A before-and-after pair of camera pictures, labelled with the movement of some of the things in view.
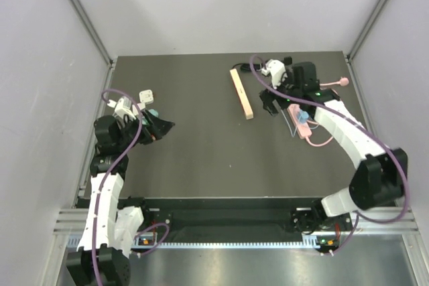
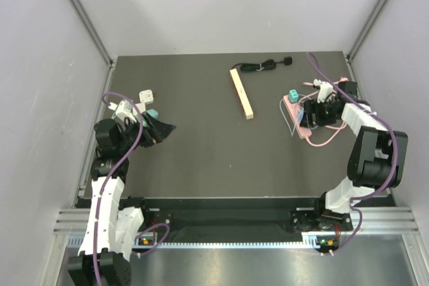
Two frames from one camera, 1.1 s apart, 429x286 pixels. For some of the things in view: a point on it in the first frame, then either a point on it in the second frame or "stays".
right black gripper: x=269 y=97 to x=312 y=106
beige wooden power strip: x=242 y=94 stays
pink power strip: x=303 y=129 stays
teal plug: x=153 y=112 stays
